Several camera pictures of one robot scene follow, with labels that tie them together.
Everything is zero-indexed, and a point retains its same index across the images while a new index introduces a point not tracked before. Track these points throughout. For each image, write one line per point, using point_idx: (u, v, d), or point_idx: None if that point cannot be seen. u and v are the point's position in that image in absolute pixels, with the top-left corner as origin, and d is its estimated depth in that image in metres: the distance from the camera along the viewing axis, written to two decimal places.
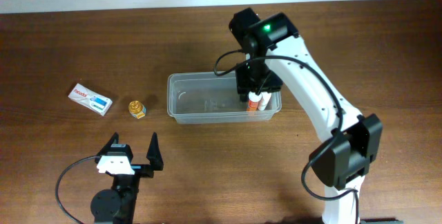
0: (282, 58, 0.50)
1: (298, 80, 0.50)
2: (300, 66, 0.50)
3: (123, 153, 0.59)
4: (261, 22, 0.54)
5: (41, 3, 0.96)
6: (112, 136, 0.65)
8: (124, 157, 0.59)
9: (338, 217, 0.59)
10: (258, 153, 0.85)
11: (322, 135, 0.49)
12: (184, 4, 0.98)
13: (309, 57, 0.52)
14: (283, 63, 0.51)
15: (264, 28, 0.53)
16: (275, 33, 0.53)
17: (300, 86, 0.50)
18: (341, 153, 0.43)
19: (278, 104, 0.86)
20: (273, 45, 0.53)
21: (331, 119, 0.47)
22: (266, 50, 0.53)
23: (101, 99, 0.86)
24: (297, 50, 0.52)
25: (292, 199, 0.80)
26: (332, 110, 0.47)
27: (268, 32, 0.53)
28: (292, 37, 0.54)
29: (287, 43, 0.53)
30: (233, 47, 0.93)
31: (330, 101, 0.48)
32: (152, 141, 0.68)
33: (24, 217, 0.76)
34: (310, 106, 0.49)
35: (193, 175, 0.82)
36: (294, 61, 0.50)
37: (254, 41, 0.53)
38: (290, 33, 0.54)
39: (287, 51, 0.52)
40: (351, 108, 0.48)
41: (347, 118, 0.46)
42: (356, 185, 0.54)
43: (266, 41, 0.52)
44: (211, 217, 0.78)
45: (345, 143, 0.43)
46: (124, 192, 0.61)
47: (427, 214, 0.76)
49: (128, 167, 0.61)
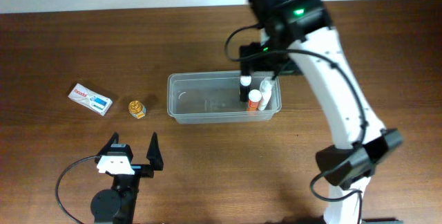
0: (311, 54, 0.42)
1: (323, 81, 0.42)
2: (329, 65, 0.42)
3: (123, 153, 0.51)
4: (292, 4, 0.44)
5: (43, 5, 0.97)
6: (112, 136, 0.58)
8: (124, 157, 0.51)
9: (340, 218, 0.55)
10: (258, 153, 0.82)
11: (341, 140, 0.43)
12: (185, 5, 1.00)
13: (340, 56, 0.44)
14: (311, 60, 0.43)
15: (294, 12, 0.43)
16: (307, 19, 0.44)
17: (325, 88, 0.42)
18: (358, 168, 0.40)
19: (278, 104, 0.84)
20: (302, 35, 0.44)
21: (355, 133, 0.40)
22: (293, 39, 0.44)
23: (101, 99, 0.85)
24: (329, 45, 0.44)
25: (294, 199, 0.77)
26: (356, 122, 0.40)
27: (298, 19, 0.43)
28: (325, 28, 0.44)
29: (318, 36, 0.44)
30: (233, 47, 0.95)
31: (356, 110, 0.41)
32: (152, 139, 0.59)
33: (20, 217, 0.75)
34: (333, 110, 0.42)
35: (193, 175, 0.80)
36: (324, 59, 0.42)
37: (280, 26, 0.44)
38: (324, 22, 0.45)
39: (317, 45, 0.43)
40: (377, 121, 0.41)
41: (371, 132, 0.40)
42: (361, 186, 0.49)
43: (295, 27, 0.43)
44: (212, 218, 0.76)
45: (366, 157, 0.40)
46: (124, 192, 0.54)
47: (430, 213, 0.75)
49: (128, 168, 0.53)
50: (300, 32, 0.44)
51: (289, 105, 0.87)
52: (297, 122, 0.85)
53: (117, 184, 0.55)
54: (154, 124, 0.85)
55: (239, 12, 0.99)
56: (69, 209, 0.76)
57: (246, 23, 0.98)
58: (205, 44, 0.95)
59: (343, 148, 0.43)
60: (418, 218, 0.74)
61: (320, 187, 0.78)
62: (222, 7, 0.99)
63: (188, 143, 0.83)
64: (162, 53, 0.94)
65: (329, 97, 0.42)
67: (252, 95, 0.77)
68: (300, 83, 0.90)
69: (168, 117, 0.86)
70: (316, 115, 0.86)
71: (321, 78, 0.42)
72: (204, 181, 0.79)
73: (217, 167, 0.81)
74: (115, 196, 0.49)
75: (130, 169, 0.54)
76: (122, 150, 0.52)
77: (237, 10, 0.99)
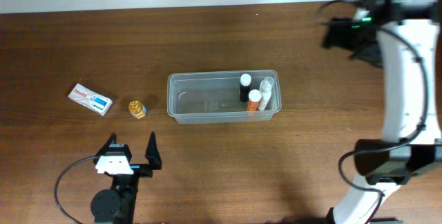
0: (401, 39, 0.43)
1: (401, 68, 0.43)
2: (414, 58, 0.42)
3: (121, 153, 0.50)
4: None
5: (43, 5, 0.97)
6: (110, 136, 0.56)
8: (123, 157, 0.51)
9: (354, 206, 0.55)
10: (258, 153, 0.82)
11: (389, 132, 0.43)
12: (185, 5, 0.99)
13: (429, 56, 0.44)
14: (398, 46, 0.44)
15: None
16: (413, 3, 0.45)
17: (400, 75, 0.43)
18: (391, 162, 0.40)
19: (278, 104, 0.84)
20: (400, 17, 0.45)
21: (410, 129, 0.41)
22: (390, 17, 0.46)
23: (101, 99, 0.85)
24: (423, 41, 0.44)
25: (294, 199, 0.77)
26: (416, 120, 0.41)
27: None
28: (428, 22, 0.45)
29: (417, 26, 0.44)
30: (233, 47, 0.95)
31: (420, 110, 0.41)
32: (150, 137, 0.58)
33: (21, 217, 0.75)
34: (397, 100, 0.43)
35: (193, 175, 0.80)
36: (411, 50, 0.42)
37: (382, 2, 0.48)
38: (429, 16, 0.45)
39: (412, 34, 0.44)
40: (436, 130, 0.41)
41: (425, 135, 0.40)
42: (386, 190, 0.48)
43: (398, 6, 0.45)
44: (212, 218, 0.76)
45: (403, 157, 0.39)
46: (124, 192, 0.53)
47: (430, 213, 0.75)
49: (127, 168, 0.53)
50: (401, 14, 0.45)
51: (289, 104, 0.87)
52: (297, 122, 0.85)
53: (116, 184, 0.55)
54: (155, 124, 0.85)
55: (239, 12, 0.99)
56: (69, 209, 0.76)
57: (246, 23, 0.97)
58: (205, 44, 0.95)
59: (387, 140, 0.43)
60: (418, 218, 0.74)
61: (320, 187, 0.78)
62: (222, 7, 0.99)
63: (188, 143, 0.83)
64: (162, 53, 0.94)
65: (400, 86, 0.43)
67: (253, 94, 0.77)
68: (300, 84, 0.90)
69: (168, 116, 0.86)
70: (316, 115, 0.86)
71: (400, 64, 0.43)
72: (204, 180, 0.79)
73: (217, 167, 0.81)
74: (115, 196, 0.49)
75: (129, 169, 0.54)
76: (120, 150, 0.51)
77: (237, 10, 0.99)
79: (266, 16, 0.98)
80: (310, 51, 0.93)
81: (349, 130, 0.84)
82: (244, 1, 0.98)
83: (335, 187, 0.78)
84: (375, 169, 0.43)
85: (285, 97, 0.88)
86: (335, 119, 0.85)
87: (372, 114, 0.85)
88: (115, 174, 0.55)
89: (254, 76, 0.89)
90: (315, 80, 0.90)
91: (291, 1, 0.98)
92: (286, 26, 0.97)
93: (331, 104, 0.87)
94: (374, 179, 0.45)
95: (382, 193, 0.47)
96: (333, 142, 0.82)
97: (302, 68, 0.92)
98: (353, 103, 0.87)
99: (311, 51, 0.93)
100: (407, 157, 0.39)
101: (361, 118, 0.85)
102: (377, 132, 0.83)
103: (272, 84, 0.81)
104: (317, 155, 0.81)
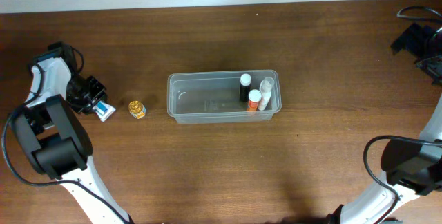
0: None
1: None
2: None
3: (61, 61, 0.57)
4: None
5: (44, 5, 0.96)
6: (71, 58, 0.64)
8: (63, 64, 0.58)
9: (369, 202, 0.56)
10: (258, 153, 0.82)
11: (429, 129, 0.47)
12: (184, 5, 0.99)
13: None
14: None
15: None
16: None
17: None
18: (416, 160, 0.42)
19: (279, 104, 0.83)
20: None
21: None
22: None
23: (103, 105, 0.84)
24: None
25: (295, 198, 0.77)
26: None
27: None
28: None
29: None
30: (233, 47, 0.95)
31: None
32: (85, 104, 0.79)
33: (24, 217, 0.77)
34: None
35: (193, 175, 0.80)
36: None
37: None
38: None
39: None
40: None
41: None
42: (403, 196, 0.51)
43: None
44: (212, 218, 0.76)
45: (429, 155, 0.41)
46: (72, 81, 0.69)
47: (430, 213, 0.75)
49: (66, 72, 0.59)
50: None
51: (289, 105, 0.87)
52: (297, 122, 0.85)
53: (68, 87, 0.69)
54: (155, 124, 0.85)
55: (240, 12, 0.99)
56: (70, 209, 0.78)
57: (246, 23, 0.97)
58: (206, 44, 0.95)
59: (423, 136, 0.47)
60: (418, 218, 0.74)
61: (320, 187, 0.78)
62: (222, 8, 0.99)
63: (188, 143, 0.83)
64: (162, 52, 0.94)
65: None
67: (252, 94, 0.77)
68: (299, 83, 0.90)
69: (168, 117, 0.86)
70: (316, 115, 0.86)
71: None
72: (204, 180, 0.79)
73: (217, 167, 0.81)
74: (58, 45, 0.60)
75: (66, 72, 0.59)
76: (56, 56, 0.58)
77: (238, 11, 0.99)
79: (266, 16, 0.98)
80: (311, 51, 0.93)
81: (349, 130, 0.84)
82: (244, 1, 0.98)
83: (335, 188, 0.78)
84: (397, 166, 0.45)
85: (284, 97, 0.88)
86: (336, 119, 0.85)
87: (372, 114, 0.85)
88: (64, 66, 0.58)
89: (254, 76, 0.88)
90: (315, 80, 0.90)
91: (291, 1, 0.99)
92: (286, 25, 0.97)
93: (330, 104, 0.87)
94: (394, 178, 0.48)
95: (397, 196, 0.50)
96: (333, 142, 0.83)
97: (302, 69, 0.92)
98: (353, 103, 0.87)
99: (311, 50, 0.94)
100: (434, 159, 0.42)
101: (362, 118, 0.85)
102: (377, 133, 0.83)
103: (272, 84, 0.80)
104: (318, 156, 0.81)
